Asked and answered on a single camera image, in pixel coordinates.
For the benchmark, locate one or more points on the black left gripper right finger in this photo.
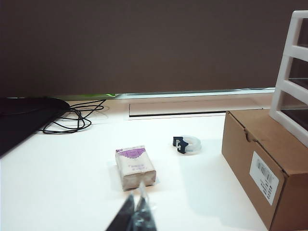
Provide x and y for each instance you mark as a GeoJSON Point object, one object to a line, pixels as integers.
{"type": "Point", "coordinates": [144, 216]}

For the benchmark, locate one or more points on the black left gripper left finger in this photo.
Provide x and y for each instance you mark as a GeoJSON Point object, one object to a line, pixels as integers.
{"type": "Point", "coordinates": [125, 216]}

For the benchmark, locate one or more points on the white purple eraser block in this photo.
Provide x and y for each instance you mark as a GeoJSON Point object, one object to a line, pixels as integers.
{"type": "Point", "coordinates": [134, 168]}

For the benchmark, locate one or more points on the clear tape roll black dispenser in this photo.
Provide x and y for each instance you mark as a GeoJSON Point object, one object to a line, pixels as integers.
{"type": "Point", "coordinates": [190, 145]}

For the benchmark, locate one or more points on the bright green object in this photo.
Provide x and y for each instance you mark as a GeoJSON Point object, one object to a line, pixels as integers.
{"type": "Point", "coordinates": [112, 95]}

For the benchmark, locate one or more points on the brown cardboard box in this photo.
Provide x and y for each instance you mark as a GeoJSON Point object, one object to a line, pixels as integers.
{"type": "Point", "coordinates": [245, 144]}

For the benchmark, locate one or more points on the flat black bag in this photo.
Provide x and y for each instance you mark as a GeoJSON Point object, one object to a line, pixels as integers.
{"type": "Point", "coordinates": [21, 120]}

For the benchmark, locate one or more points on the grey desk partition panel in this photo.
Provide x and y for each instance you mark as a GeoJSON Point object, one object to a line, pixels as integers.
{"type": "Point", "coordinates": [144, 48]}

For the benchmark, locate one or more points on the white plastic drawer cabinet frame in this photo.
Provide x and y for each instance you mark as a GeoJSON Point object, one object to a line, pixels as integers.
{"type": "Point", "coordinates": [281, 72]}

